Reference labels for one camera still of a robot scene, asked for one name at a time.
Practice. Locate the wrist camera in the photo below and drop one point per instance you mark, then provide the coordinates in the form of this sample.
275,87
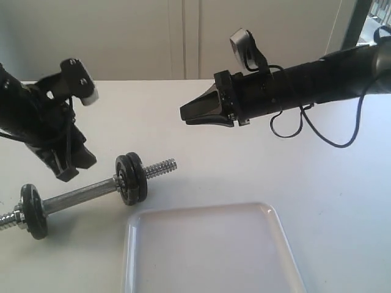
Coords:
246,52
73,80

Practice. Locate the chrome collar nut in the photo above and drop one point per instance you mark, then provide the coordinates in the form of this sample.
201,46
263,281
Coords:
20,218

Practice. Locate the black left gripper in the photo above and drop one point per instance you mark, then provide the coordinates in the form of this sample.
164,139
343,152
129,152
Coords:
49,131

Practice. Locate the black plate far end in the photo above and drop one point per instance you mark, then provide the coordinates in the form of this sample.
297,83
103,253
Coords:
35,218

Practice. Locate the black plate near thread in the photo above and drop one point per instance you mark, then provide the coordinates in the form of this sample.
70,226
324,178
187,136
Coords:
127,179

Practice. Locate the white rectangular tray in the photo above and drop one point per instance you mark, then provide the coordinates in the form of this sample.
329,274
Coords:
226,248

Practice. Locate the black weight plate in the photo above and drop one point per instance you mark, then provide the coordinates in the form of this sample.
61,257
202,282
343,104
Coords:
140,175

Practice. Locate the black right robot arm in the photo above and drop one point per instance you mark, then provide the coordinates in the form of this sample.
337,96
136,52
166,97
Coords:
338,76

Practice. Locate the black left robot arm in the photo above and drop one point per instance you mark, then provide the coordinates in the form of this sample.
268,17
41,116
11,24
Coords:
10,86

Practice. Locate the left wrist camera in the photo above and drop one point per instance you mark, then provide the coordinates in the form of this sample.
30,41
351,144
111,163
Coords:
73,80

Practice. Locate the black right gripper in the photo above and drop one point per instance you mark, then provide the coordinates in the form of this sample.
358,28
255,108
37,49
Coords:
233,97

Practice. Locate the chrome threaded dumbbell bar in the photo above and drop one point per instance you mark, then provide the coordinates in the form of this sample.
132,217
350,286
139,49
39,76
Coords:
87,193

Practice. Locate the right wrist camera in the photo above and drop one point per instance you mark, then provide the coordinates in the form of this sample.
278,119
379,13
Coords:
246,52

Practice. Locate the dark window frame post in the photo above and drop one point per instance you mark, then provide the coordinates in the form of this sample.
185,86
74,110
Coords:
356,23

